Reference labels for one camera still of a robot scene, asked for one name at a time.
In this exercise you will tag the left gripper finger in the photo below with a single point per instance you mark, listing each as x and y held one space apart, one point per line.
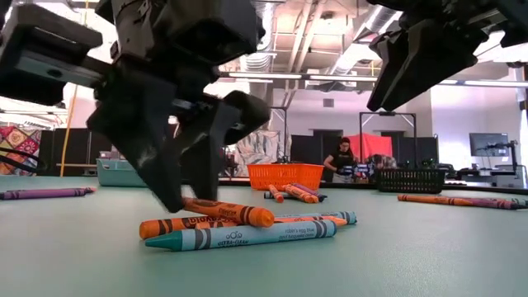
144 123
214 140

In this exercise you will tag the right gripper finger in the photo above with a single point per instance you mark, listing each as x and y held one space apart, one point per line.
437 49
389 53

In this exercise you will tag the white patterned cloth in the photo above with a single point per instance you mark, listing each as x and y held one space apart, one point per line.
264 156

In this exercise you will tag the teal plastic bin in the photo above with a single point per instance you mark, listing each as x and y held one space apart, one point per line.
115 175

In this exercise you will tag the orange plastic basket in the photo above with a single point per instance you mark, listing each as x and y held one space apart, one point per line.
284 176

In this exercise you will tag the long ceiling light strip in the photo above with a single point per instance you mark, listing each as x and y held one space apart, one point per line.
309 76

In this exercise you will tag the red cloth curtain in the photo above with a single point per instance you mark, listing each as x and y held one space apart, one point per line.
371 144

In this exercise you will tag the black partition panel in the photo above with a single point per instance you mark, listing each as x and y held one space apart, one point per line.
49 148
313 152
412 150

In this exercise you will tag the person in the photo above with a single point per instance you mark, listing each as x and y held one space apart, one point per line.
381 161
341 158

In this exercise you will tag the colourful patchwork quilt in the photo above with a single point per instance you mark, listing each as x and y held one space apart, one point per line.
18 142

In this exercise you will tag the black plastic basket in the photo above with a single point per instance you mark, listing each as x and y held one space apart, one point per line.
412 181

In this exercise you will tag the grey background workstation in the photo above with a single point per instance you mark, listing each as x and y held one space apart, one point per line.
509 177

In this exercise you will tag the silver spiral duct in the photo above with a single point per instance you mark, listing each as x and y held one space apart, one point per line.
354 49
260 62

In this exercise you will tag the black metal stand frame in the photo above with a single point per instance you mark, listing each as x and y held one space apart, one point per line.
280 108
387 113

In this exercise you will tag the dark wall monitor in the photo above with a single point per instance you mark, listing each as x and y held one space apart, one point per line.
486 144

